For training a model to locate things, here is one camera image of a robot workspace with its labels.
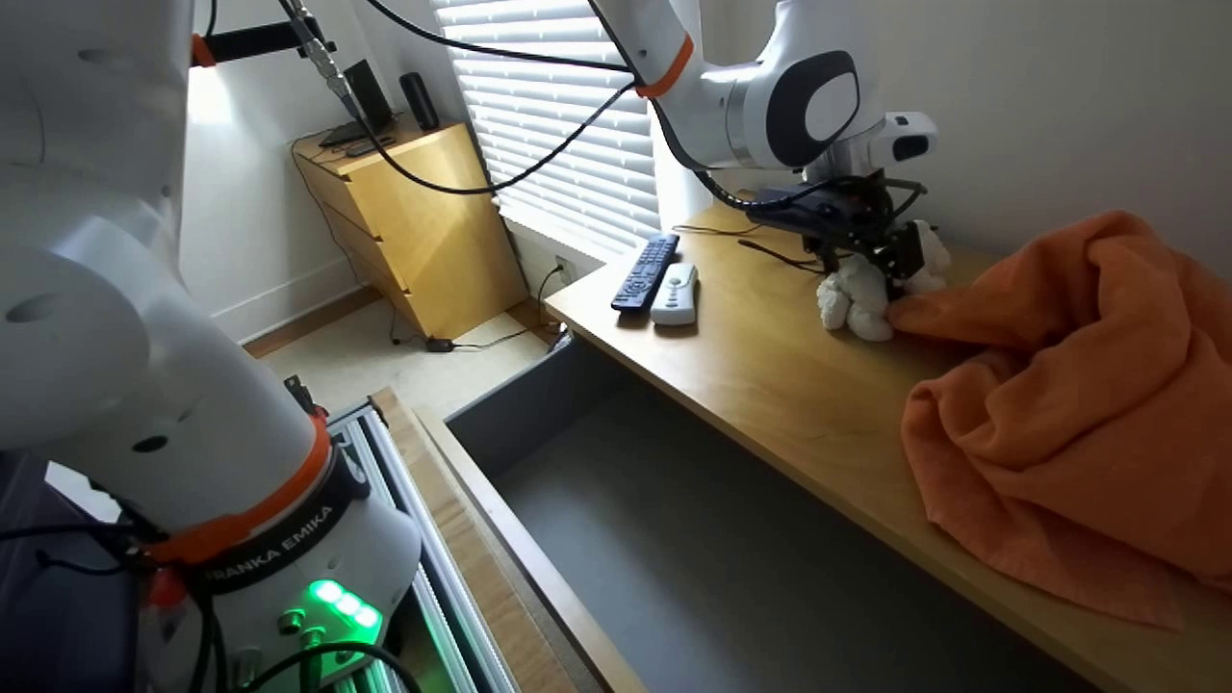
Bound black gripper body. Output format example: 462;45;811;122
785;175;923;282

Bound white fluffy toy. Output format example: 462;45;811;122
815;219;952;342

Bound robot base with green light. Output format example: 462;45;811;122
217;402;517;693

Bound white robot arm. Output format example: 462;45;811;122
0;0;930;693

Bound open grey drawer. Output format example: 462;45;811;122
446;341;1088;693

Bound wooden dresser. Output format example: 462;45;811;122
548;210;1232;693

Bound white remote control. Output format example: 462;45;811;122
652;262;697;326

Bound black remote control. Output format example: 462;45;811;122
612;237;679;314

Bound white window blinds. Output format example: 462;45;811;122
430;0;657;257

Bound orange blanket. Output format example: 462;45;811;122
890;211;1232;629

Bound small wooden cabinet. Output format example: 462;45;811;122
294;122;527;341

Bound black speaker on cabinet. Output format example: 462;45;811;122
400;75;437;133

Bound black box on cabinet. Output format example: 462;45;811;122
344;63;395;133

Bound thin black cable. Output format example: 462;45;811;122
736;230;824;275

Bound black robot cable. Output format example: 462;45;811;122
273;0;648;206

